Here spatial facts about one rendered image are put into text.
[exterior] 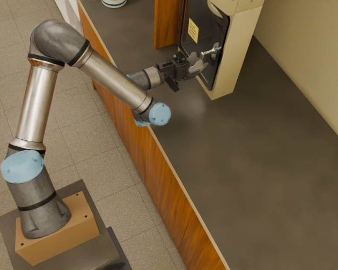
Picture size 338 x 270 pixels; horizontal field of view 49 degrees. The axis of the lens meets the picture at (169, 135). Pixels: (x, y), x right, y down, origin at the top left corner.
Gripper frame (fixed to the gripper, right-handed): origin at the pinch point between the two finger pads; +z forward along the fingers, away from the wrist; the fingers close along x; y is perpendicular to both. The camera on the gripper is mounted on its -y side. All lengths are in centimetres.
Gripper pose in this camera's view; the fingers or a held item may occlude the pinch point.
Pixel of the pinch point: (203, 63)
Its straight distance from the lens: 146.6
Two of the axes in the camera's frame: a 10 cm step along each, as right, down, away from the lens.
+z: 8.9, -3.6, 2.9
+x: -4.6, -7.5, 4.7
